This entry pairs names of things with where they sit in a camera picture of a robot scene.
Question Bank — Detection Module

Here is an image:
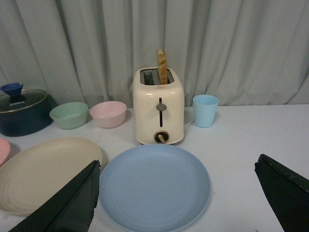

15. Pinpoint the cream toaster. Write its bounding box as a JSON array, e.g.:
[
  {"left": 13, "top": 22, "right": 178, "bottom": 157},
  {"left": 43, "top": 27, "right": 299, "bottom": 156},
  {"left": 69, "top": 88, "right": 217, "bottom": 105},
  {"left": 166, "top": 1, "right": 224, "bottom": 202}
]
[{"left": 132, "top": 67, "right": 184, "bottom": 145}]

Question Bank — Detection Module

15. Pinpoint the beige plate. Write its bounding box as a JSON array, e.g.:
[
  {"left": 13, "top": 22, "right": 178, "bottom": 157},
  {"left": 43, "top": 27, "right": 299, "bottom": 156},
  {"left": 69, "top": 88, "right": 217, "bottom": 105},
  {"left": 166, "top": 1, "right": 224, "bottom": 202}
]
[{"left": 0, "top": 137, "right": 102, "bottom": 216}]

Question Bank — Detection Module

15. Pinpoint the glass pot lid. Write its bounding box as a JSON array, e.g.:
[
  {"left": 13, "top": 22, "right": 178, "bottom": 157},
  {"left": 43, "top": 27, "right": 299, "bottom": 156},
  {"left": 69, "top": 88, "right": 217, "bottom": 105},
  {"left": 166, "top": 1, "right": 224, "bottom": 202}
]
[{"left": 0, "top": 83, "right": 48, "bottom": 114}]

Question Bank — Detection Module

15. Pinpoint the pink plate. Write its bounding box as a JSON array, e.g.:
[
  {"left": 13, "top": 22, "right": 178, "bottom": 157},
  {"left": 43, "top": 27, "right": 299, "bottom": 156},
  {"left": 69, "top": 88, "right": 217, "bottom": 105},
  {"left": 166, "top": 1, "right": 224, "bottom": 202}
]
[{"left": 0, "top": 138, "right": 11, "bottom": 166}]

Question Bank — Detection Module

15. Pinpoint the green bowl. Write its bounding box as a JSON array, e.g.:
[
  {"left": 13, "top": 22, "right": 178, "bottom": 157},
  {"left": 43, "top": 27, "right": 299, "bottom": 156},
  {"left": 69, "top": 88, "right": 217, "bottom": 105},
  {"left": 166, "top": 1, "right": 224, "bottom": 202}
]
[{"left": 50, "top": 102, "right": 88, "bottom": 130}]

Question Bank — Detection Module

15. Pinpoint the pink bowl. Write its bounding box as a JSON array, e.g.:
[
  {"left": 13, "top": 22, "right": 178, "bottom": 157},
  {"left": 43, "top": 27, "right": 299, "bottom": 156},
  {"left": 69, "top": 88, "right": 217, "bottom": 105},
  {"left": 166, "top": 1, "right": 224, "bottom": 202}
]
[{"left": 90, "top": 101, "right": 127, "bottom": 129}]

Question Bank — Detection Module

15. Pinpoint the blue plate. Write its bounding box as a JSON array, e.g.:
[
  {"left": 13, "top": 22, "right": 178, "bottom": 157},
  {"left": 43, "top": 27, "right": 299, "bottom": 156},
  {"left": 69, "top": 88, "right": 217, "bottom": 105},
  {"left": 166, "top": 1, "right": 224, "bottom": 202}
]
[{"left": 99, "top": 144, "right": 211, "bottom": 232}]

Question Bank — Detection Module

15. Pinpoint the dark blue saucepan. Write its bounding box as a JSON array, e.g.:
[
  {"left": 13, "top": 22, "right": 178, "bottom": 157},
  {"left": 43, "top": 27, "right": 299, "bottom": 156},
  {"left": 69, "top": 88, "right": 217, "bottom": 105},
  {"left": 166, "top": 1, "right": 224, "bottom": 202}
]
[{"left": 0, "top": 95, "right": 57, "bottom": 137}]

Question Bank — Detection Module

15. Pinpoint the light blue cup by toaster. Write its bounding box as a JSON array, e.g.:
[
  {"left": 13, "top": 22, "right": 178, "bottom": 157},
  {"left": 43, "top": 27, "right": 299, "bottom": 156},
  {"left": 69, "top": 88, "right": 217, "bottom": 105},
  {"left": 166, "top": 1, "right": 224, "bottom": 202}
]
[{"left": 193, "top": 95, "right": 219, "bottom": 128}]

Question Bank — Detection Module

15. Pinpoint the grey curtain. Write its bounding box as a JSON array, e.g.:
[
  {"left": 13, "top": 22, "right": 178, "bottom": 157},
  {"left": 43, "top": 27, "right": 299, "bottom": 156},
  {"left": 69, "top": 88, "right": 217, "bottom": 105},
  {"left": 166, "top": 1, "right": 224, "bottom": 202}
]
[{"left": 0, "top": 0, "right": 309, "bottom": 106}]

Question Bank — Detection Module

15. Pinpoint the bread slice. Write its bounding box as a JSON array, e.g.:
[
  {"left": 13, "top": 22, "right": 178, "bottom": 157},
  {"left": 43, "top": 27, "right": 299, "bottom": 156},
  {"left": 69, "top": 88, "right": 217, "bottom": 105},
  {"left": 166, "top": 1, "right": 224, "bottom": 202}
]
[{"left": 157, "top": 49, "right": 168, "bottom": 85}]

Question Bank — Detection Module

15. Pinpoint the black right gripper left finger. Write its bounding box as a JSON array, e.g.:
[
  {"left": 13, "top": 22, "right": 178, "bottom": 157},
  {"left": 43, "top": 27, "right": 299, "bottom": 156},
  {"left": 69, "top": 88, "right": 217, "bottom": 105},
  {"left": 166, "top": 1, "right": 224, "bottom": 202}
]
[{"left": 11, "top": 160, "right": 100, "bottom": 232}]

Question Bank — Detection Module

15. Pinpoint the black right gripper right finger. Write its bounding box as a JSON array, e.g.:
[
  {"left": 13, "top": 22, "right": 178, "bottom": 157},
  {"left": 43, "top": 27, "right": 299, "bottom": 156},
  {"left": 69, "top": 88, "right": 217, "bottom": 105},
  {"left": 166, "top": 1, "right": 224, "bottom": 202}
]
[{"left": 255, "top": 154, "right": 309, "bottom": 232}]

